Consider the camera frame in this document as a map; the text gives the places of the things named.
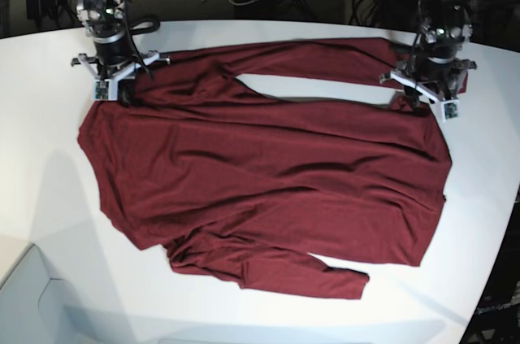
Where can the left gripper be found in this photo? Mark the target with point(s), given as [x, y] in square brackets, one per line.
[439, 80]

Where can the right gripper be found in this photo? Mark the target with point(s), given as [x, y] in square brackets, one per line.
[112, 60]

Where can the dark red t-shirt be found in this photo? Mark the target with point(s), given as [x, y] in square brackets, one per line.
[257, 190]

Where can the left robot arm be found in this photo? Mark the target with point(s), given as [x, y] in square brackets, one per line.
[444, 27]

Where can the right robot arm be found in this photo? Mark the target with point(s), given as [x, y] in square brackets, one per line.
[107, 21]

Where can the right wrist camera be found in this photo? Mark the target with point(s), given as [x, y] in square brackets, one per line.
[105, 90]

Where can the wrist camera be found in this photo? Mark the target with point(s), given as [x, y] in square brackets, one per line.
[449, 109]
[105, 90]

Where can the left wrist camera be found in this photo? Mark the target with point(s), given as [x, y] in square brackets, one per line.
[449, 109]

